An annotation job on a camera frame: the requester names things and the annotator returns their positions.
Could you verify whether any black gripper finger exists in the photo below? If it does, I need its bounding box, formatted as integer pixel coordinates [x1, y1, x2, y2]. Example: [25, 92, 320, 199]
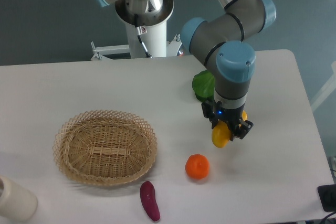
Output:
[201, 102, 218, 129]
[229, 119, 254, 141]

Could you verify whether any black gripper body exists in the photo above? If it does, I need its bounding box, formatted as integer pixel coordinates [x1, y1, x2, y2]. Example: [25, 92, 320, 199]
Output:
[205, 100, 245, 126]

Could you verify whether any yellow mango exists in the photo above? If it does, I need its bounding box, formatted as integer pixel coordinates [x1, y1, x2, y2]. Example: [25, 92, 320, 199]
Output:
[212, 119, 243, 148]

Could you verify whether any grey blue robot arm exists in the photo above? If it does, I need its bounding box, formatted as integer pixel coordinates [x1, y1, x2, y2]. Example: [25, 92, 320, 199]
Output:
[97, 0, 276, 140]

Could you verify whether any woven wicker basket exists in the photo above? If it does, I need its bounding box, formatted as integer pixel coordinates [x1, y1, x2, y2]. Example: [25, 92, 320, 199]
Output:
[52, 110, 158, 187]

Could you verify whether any green bok choy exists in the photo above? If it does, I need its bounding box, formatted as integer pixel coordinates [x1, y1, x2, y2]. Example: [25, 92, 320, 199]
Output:
[192, 70, 215, 102]

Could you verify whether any orange tangerine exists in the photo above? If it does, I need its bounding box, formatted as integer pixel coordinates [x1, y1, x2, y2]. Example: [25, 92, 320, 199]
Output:
[185, 154, 210, 180]

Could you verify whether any purple sweet potato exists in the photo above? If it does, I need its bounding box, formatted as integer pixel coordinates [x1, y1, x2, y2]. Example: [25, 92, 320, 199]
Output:
[140, 181, 161, 221]

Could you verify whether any black device at edge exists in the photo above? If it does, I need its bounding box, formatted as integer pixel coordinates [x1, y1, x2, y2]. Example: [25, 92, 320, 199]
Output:
[317, 184, 335, 212]

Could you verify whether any cream cylindrical container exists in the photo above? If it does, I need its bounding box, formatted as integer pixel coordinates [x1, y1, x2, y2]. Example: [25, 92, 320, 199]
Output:
[1, 175, 38, 222]

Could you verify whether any white table leg frame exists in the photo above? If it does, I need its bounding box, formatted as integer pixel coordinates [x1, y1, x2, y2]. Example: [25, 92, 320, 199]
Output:
[310, 61, 335, 112]

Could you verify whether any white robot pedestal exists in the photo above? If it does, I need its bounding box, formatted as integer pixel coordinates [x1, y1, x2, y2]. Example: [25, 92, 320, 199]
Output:
[91, 0, 184, 61]

